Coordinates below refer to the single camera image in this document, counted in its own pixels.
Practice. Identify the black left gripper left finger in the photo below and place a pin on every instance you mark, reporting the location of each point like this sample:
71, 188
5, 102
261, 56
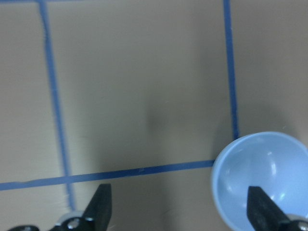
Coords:
98, 212

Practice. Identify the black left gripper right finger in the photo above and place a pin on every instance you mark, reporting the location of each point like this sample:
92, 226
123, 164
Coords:
263, 214

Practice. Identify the blue bowl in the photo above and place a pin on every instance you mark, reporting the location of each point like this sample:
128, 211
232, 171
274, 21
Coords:
274, 161

